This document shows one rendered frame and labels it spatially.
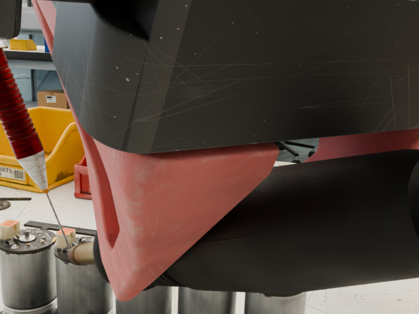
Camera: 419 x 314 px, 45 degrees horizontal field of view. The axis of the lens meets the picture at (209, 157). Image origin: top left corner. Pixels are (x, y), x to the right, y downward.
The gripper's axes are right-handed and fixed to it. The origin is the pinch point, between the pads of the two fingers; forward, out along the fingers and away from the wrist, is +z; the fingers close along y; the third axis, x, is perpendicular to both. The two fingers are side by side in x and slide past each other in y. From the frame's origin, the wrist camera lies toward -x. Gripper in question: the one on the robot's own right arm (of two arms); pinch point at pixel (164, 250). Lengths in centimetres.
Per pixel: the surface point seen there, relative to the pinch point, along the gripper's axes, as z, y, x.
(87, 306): 9.1, -0.5, -4.4
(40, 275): 9.3, 1.0, -6.5
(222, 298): 6.1, -4.6, -1.5
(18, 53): 141, -48, -242
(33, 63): 145, -55, -238
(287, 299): 4.7, -6.2, 0.0
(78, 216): 22.4, -6.2, -20.7
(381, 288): 12.8, -19.6, -2.9
